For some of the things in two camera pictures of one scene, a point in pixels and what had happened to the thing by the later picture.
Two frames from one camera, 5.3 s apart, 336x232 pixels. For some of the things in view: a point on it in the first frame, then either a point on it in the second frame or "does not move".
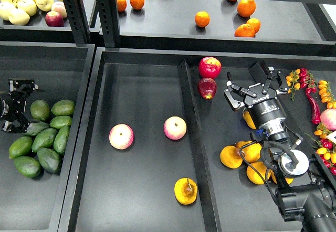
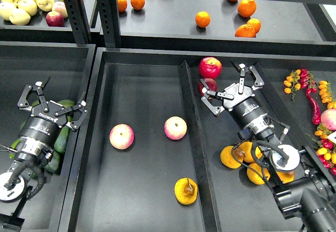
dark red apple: [207, 87] does not move
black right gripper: [265, 108] to [245, 108]
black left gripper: [14, 104] to [39, 134]
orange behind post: [121, 3] does not move
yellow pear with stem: [186, 191] does not move
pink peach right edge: [328, 118] does not move
